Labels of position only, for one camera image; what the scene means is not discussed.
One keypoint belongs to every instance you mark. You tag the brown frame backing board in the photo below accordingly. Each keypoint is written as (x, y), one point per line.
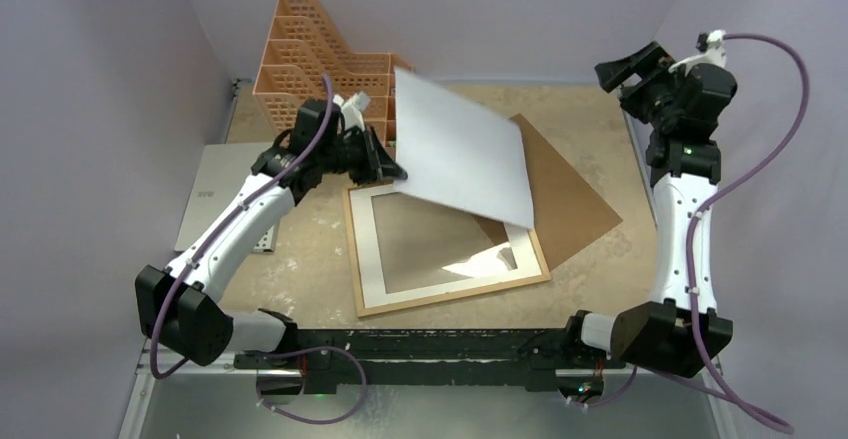
(569, 214)

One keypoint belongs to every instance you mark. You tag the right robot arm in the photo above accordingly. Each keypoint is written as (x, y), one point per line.
(677, 330)

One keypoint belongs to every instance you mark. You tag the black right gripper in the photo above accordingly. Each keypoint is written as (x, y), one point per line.
(645, 77)

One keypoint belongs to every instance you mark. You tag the orange plastic file organizer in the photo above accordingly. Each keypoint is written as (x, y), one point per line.
(302, 45)

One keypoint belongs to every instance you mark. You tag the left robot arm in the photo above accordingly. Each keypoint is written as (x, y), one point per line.
(178, 304)

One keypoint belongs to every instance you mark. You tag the transparent acrylic sheet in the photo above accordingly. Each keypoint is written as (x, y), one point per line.
(424, 244)

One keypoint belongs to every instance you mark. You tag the white photo mat board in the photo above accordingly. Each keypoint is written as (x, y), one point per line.
(361, 257)

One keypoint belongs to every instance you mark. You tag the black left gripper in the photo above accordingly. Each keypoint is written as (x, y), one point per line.
(378, 165)

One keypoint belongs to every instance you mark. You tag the printed photo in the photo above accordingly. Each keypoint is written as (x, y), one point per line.
(460, 154)

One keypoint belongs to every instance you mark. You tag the wooden picture frame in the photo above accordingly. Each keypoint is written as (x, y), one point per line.
(464, 293)

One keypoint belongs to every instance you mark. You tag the grey booklet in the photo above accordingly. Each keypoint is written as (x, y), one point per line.
(221, 174)

